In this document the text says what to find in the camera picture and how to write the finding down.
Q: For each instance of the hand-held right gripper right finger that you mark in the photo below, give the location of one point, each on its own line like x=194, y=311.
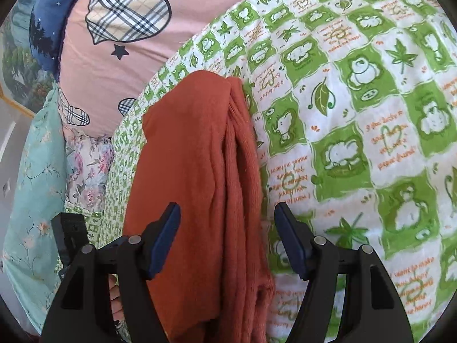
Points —
x=291, y=243

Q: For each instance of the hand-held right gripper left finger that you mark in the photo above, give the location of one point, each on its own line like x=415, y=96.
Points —
x=165, y=243

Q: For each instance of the orange knit sweater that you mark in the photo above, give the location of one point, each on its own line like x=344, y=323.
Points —
x=200, y=193

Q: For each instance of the person's left hand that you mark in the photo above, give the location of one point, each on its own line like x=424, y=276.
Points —
x=115, y=293

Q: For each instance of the teal floral sheet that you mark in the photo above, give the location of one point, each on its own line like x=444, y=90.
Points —
x=35, y=200

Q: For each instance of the white pink floral pillow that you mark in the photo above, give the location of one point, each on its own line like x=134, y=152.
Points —
x=89, y=171

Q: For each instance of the green checked frog-print blanket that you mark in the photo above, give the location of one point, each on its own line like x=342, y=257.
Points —
x=357, y=143

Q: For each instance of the pink quilt with plaid hearts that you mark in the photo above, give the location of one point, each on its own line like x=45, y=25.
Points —
x=121, y=43

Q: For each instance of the blue star-print cloth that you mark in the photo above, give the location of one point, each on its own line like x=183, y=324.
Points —
x=50, y=18

